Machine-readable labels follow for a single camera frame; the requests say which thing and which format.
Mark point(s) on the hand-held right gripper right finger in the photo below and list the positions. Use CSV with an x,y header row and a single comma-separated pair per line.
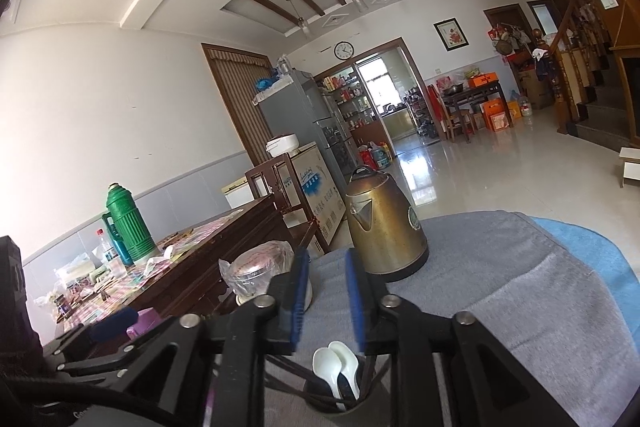
x,y
355,304

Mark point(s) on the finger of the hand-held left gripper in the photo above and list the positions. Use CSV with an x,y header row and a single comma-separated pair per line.
x,y
114,322
90,364

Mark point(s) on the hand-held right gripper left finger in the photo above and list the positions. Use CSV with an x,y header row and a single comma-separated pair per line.
x,y
300,299

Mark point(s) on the white plastic spoon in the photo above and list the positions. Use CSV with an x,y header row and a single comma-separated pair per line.
x,y
324,367
348,362

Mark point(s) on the thin metal chopstick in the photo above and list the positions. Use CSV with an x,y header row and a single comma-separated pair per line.
x,y
369,374
287,371

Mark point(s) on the black utensil holder cup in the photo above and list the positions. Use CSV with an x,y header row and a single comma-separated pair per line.
x,y
330,408

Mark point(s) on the white bowl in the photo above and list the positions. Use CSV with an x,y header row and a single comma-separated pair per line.
x,y
309,293

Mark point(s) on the plastic-wrapped steel bowl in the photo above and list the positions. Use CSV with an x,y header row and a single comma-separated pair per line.
x,y
255,269

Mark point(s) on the checkered tablecloth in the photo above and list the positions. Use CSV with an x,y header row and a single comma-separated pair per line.
x,y
150,269

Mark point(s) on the clear plastic bottle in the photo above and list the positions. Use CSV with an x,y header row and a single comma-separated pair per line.
x,y
107,248

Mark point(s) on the gold electric kettle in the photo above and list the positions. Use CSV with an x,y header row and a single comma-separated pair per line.
x,y
385,232

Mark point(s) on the green thermos flask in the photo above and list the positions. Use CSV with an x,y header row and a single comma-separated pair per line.
x,y
127,227

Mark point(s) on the dark wooden table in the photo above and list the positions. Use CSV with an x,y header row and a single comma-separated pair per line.
x,y
215,252

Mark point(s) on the white chest freezer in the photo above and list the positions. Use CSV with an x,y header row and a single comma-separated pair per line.
x,y
312,187

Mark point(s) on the wooden chair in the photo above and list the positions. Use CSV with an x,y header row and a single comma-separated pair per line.
x,y
260,179

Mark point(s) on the blue water jug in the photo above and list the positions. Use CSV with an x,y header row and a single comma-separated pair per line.
x,y
381,158

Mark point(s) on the white rice cooker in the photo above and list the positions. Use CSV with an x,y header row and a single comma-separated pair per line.
x,y
281,145

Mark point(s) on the grey refrigerator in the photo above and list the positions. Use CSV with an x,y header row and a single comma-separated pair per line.
x,y
295,117

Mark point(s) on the glass display shelf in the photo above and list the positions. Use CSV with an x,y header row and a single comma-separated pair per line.
x,y
350,102

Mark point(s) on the brown wooden door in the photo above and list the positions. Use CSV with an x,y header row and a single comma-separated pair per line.
x,y
240,97

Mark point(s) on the blue bags on refrigerator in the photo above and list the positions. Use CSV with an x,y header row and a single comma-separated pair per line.
x,y
265,83

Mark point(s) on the wooden side table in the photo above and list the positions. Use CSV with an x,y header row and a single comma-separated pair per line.
x,y
465,99

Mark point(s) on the orange gift box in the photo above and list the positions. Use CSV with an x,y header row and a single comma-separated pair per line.
x,y
496,117

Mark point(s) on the blue table cover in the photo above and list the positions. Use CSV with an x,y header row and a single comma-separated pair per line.
x,y
590,252

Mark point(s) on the clear water jug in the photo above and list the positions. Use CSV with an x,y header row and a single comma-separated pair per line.
x,y
525,107

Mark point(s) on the wooden stair railing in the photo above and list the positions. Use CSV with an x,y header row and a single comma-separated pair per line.
x,y
565,57

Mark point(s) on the round wall clock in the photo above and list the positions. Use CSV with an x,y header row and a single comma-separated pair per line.
x,y
344,50

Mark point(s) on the framed wall picture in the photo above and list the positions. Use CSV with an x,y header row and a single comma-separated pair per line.
x,y
451,34

